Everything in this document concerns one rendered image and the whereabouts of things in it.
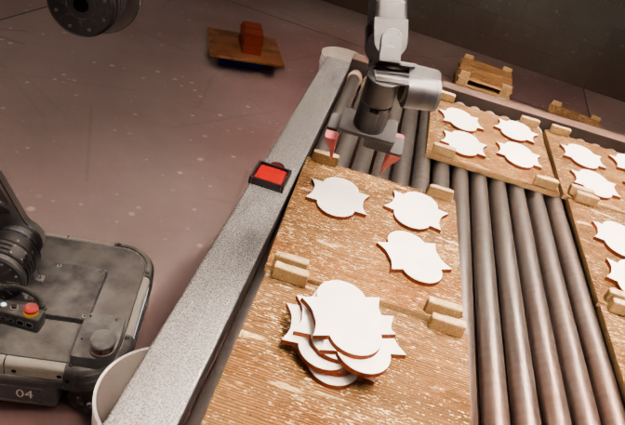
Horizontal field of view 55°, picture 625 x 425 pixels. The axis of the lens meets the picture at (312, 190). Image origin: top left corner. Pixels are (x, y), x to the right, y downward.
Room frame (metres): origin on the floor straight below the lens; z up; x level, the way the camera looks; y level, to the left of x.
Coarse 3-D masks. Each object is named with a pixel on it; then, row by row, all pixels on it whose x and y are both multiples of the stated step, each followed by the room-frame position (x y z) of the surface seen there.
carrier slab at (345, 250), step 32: (384, 192) 1.13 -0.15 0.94; (288, 224) 0.91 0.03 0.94; (320, 224) 0.94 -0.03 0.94; (352, 224) 0.97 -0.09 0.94; (384, 224) 1.00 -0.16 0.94; (448, 224) 1.07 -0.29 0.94; (320, 256) 0.84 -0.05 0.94; (352, 256) 0.87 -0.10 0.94; (384, 256) 0.90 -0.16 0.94; (448, 256) 0.96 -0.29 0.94; (384, 288) 0.81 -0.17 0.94; (416, 288) 0.83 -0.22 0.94; (448, 288) 0.86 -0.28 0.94
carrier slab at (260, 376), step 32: (288, 288) 0.74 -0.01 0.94; (256, 320) 0.65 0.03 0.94; (288, 320) 0.67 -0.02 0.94; (416, 320) 0.75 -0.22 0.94; (256, 352) 0.59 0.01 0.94; (288, 352) 0.60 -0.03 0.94; (416, 352) 0.68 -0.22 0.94; (448, 352) 0.70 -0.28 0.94; (224, 384) 0.52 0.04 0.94; (256, 384) 0.54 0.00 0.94; (288, 384) 0.55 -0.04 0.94; (352, 384) 0.58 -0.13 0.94; (384, 384) 0.60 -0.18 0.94; (416, 384) 0.61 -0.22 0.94; (448, 384) 0.63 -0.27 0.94; (224, 416) 0.48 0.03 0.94; (256, 416) 0.49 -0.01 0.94; (288, 416) 0.50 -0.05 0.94; (320, 416) 0.51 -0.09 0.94; (352, 416) 0.53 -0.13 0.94; (384, 416) 0.54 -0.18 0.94; (416, 416) 0.56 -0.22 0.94; (448, 416) 0.57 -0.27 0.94
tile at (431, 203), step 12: (396, 192) 1.12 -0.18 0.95; (408, 192) 1.14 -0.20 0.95; (396, 204) 1.07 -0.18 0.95; (408, 204) 1.09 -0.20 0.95; (420, 204) 1.10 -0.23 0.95; (432, 204) 1.12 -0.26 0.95; (396, 216) 1.03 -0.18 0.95; (408, 216) 1.04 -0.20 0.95; (420, 216) 1.05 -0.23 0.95; (432, 216) 1.07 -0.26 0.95; (444, 216) 1.09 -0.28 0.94; (408, 228) 1.00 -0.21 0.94; (420, 228) 1.01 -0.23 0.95; (432, 228) 1.03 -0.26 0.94
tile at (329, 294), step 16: (320, 288) 0.69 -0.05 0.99; (336, 288) 0.70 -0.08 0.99; (352, 288) 0.71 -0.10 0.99; (304, 304) 0.66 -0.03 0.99; (320, 304) 0.66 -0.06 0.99; (336, 304) 0.67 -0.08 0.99; (352, 304) 0.68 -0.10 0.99; (368, 304) 0.69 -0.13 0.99; (320, 320) 0.63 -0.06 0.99; (336, 320) 0.63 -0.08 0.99; (352, 320) 0.64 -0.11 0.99; (368, 320) 0.65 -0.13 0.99; (320, 336) 0.60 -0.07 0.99; (336, 336) 0.60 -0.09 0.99; (352, 336) 0.61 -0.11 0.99; (368, 336) 0.62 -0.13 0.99; (384, 336) 0.64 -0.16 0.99; (352, 352) 0.58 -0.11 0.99; (368, 352) 0.59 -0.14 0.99
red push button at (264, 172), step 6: (264, 168) 1.09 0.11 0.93; (270, 168) 1.10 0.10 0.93; (258, 174) 1.06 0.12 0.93; (264, 174) 1.07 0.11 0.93; (270, 174) 1.08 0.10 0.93; (276, 174) 1.08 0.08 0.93; (282, 174) 1.09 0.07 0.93; (270, 180) 1.05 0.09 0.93; (276, 180) 1.06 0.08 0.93; (282, 180) 1.07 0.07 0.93
